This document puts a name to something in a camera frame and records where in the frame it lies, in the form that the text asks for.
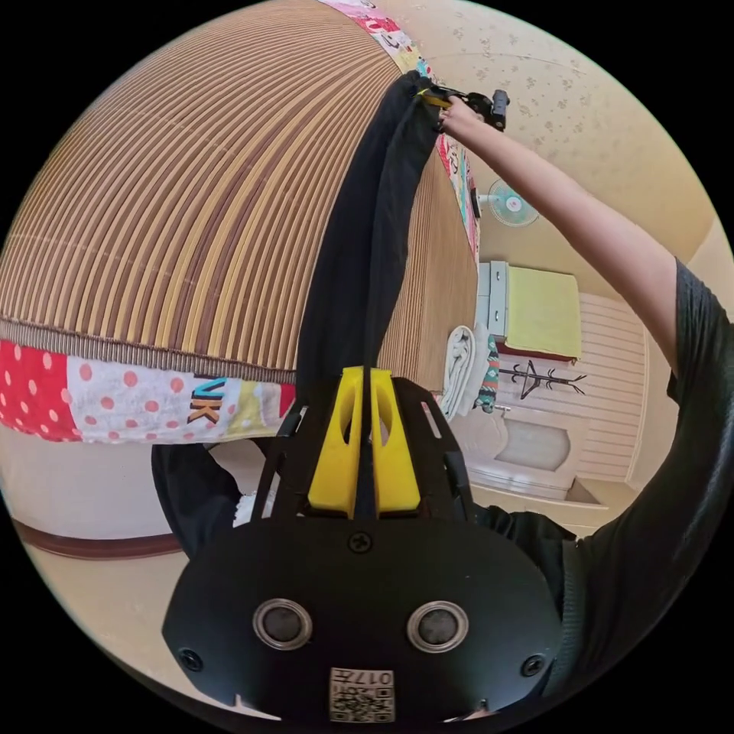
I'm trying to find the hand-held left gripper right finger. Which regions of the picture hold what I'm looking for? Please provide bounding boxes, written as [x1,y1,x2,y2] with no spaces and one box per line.
[369,369,423,513]

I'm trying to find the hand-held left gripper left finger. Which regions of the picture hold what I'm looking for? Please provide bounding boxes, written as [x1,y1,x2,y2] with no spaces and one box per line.
[307,366,365,521]

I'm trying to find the black pants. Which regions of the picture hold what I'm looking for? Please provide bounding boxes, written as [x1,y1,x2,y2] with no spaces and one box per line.
[151,70,443,560]

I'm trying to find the person's right forearm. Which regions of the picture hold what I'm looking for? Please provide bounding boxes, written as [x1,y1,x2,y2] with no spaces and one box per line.
[458,117,681,381]

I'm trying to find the person's right hand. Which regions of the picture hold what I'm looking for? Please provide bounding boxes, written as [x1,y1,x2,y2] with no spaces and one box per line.
[437,98,489,138]

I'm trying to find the green electric fan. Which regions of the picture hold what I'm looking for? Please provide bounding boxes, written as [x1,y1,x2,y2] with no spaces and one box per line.
[473,177,541,228]

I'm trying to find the white door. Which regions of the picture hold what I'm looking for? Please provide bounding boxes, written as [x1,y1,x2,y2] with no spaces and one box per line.
[453,401,610,512]

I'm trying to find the black coat rack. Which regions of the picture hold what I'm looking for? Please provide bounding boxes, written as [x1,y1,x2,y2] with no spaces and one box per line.
[497,359,589,401]

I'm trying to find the cupboard with yellow cloth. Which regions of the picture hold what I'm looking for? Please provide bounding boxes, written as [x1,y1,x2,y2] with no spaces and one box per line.
[474,260,583,363]

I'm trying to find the person's body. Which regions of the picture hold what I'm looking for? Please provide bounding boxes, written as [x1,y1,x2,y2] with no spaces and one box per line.
[473,256,734,703]

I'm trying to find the bed with striped woven mat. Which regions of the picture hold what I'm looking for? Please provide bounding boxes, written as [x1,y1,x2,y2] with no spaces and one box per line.
[0,0,484,446]

